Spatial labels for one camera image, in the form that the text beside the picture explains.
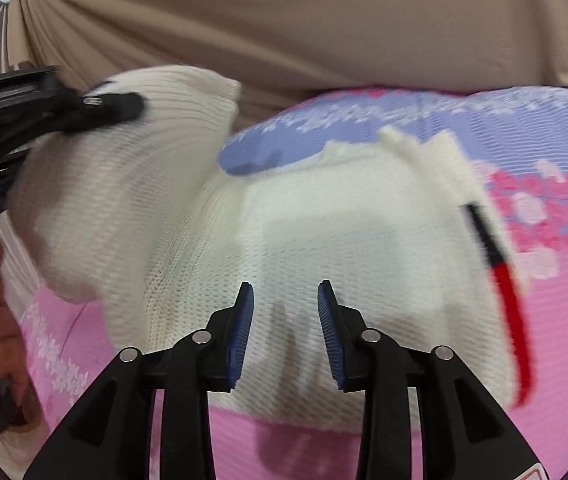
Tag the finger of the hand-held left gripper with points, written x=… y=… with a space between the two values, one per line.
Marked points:
x=106 y=105

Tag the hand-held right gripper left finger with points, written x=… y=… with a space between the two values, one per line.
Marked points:
x=242 y=330

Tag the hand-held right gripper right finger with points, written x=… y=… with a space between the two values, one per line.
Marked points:
x=329 y=335

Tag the white red navy knit sweater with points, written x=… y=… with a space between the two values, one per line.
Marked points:
x=274 y=240

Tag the beige draped curtain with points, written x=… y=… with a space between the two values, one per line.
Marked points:
x=289 y=25

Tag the pink floral bed sheet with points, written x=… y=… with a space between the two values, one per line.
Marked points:
x=539 y=160

